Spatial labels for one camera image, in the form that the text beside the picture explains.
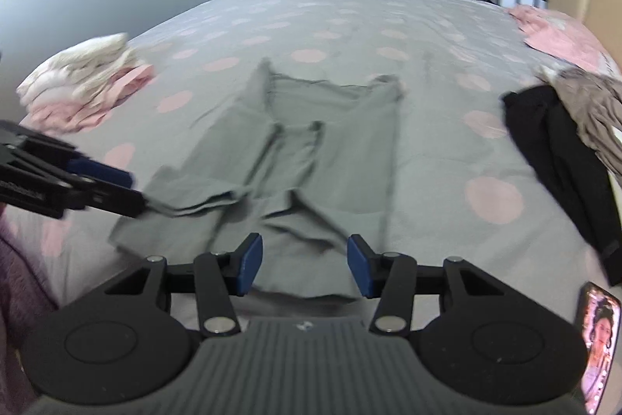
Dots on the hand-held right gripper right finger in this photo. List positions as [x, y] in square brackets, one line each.
[359, 264]

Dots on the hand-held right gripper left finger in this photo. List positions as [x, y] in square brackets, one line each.
[250, 262]

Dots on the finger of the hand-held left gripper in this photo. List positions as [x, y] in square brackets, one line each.
[102, 174]
[116, 201]

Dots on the pale grey long-sleeve shirt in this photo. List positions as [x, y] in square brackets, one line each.
[301, 152]

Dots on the pink folded cloth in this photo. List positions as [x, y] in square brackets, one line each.
[87, 113]

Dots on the white folded cloth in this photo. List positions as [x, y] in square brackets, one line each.
[73, 65]

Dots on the purple fleece robe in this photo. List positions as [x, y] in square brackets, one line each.
[19, 298]

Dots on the black garment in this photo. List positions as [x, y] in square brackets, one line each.
[549, 142]

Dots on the grey pink-dotted bedsheet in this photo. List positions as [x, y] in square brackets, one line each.
[340, 21]

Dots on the smartphone with lit screen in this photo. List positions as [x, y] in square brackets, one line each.
[600, 337]

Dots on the taupe garment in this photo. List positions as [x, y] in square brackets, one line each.
[597, 113]

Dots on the light pink pillow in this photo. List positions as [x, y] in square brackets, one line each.
[559, 36]

